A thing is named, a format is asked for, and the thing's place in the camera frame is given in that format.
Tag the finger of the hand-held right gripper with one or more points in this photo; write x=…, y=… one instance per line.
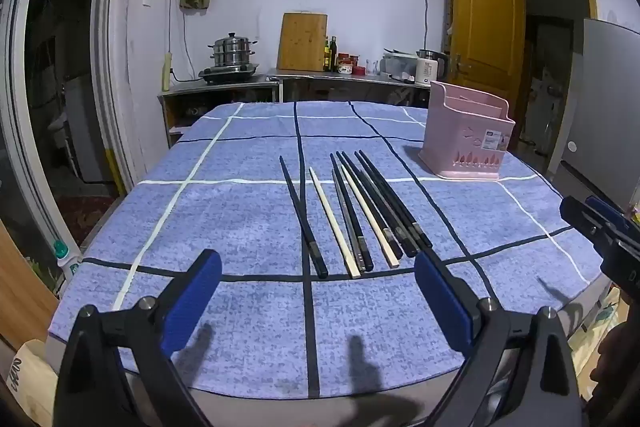
x=607, y=211
x=582, y=217

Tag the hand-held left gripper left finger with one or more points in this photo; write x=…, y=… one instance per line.
x=192, y=302

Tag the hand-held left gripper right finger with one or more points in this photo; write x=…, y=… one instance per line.
x=442, y=302

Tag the black chopstick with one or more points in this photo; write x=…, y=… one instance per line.
x=386, y=212
x=391, y=239
x=300, y=217
x=388, y=207
x=401, y=207
x=350, y=207

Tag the dark grey chopstick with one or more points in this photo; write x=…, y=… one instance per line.
x=351, y=234

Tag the pink plastic utensil basket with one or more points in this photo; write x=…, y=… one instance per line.
x=465, y=142

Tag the floral printed cloth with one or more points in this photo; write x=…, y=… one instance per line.
x=595, y=322

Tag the blue checked tablecloth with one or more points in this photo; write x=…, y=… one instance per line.
x=225, y=207

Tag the grey refrigerator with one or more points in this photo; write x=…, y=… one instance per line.
x=600, y=97

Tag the green-capped plastic bottle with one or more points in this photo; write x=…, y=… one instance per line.
x=65, y=259

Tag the brown wooden board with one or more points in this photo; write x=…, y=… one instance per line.
x=25, y=287

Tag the brown paper bag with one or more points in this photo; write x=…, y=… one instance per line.
x=25, y=382

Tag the yellow wooden door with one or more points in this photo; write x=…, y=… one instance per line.
x=485, y=37

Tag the white electric kettle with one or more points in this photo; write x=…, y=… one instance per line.
x=430, y=69

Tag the low steel cabinet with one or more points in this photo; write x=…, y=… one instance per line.
x=225, y=88

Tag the black gas stove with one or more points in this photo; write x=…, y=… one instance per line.
x=227, y=74

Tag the yellowed power strip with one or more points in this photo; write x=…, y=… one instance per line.
x=167, y=72

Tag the white plastic container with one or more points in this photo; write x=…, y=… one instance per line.
x=400, y=66

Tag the stainless steel counter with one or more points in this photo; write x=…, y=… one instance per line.
x=350, y=79

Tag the clear drinking glass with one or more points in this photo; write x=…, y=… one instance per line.
x=372, y=67

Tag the red lidded jar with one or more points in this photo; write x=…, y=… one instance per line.
x=358, y=66
x=345, y=66

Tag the stainless steamer pot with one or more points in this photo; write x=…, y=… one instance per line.
x=232, y=49

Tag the dark glass bottles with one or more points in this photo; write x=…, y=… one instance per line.
x=327, y=57

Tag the wooden cutting board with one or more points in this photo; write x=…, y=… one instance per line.
x=302, y=42

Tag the white sliding door frame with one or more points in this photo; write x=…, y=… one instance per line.
x=107, y=57

